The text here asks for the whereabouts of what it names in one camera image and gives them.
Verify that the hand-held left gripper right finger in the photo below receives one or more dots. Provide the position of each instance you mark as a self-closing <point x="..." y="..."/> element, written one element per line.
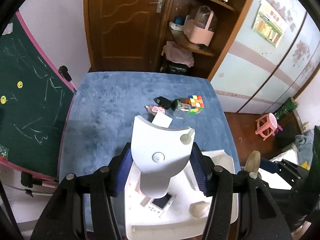
<point x="200" y="177"/>

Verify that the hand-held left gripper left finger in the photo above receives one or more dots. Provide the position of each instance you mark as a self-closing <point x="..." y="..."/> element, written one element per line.
<point x="123" y="177"/>

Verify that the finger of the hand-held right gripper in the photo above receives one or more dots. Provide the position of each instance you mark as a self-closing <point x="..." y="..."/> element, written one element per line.
<point x="267" y="167"/>

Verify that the round gold tin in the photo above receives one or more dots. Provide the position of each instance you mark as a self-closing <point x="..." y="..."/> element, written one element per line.
<point x="252" y="160"/>

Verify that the beige wedge-shaped box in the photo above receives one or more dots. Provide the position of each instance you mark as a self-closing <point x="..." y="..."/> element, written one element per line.
<point x="198" y="208"/>

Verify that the white handheld game console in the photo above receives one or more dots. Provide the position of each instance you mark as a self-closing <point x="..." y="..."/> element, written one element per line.
<point x="160" y="202"/>

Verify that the white plastic tray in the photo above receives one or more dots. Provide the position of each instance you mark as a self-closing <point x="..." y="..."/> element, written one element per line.
<point x="175" y="220"/>

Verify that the white plastic fan-shaped tool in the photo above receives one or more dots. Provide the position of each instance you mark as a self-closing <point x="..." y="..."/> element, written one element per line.
<point x="160" y="142"/>

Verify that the white checkered towel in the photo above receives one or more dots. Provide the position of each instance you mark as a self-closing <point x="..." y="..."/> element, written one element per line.
<point x="287" y="153"/>

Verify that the small pink toy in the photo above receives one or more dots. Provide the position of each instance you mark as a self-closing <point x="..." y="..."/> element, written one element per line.
<point x="278" y="130"/>

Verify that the blue grey cloth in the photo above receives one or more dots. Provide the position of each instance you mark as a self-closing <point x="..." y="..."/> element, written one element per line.
<point x="303" y="147"/>

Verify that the pink plastic stool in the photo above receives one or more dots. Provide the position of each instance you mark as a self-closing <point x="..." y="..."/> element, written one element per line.
<point x="268" y="121"/>

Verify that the green printed bag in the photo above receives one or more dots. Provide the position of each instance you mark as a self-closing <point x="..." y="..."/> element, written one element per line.
<point x="286" y="108"/>

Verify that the white card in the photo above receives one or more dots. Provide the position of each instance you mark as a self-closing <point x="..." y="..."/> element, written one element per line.
<point x="162" y="120"/>

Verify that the clear glass bottle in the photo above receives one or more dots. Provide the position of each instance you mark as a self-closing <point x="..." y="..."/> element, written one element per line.
<point x="181" y="110"/>

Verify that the blue plush tablecloth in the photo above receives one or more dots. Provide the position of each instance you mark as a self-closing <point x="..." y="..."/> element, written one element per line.
<point x="105" y="110"/>

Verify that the multicoloured puzzle cube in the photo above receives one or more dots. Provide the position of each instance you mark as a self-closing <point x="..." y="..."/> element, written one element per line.
<point x="195" y="104"/>

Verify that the pink correction tape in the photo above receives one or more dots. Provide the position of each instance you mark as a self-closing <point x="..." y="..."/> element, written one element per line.
<point x="157" y="110"/>

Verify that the small green object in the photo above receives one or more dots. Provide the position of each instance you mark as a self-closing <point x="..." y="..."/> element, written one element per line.
<point x="175" y="103"/>

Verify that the black power adapter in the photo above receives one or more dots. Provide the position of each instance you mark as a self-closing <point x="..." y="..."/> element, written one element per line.
<point x="163" y="102"/>

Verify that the floral sliding wardrobe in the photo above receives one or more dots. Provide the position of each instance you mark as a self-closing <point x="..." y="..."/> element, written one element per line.
<point x="250" y="75"/>

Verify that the black bag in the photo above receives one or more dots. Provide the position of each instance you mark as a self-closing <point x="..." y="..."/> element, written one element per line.
<point x="176" y="68"/>

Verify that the black easel knob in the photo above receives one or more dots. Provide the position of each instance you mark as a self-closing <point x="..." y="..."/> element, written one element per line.
<point x="63" y="71"/>

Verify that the folded pink clothes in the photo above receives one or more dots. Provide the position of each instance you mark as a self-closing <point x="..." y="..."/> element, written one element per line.
<point x="178" y="55"/>

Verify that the wooden shelf cabinet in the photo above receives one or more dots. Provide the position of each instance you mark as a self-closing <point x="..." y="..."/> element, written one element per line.
<point x="225" y="50"/>

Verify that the black hair clip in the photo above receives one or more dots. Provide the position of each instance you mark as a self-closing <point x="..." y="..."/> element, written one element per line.
<point x="203" y="47"/>

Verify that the yellow smiley magnet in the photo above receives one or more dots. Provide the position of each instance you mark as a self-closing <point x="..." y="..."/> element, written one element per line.
<point x="19" y="84"/>
<point x="2" y="99"/>

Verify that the pink basket with clear dome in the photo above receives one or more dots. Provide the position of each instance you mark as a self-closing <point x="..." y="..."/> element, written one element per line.
<point x="197" y="33"/>

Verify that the brown wooden door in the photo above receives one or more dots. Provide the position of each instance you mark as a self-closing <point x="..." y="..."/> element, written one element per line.
<point x="120" y="30"/>

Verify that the white crumpled cloth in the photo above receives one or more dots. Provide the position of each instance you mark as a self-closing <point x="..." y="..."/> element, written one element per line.
<point x="176" y="27"/>

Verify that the small blue jar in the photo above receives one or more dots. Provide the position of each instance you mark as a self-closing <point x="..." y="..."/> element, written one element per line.
<point x="178" y="20"/>

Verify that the pale chalkboard sticker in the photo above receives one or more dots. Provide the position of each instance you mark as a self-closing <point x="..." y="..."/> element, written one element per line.
<point x="7" y="28"/>

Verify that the green chalkboard with pink frame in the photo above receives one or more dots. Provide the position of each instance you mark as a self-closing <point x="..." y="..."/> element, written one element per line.
<point x="30" y="92"/>

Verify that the colourful wall poster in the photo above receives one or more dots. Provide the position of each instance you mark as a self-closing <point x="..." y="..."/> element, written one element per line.
<point x="268" y="22"/>

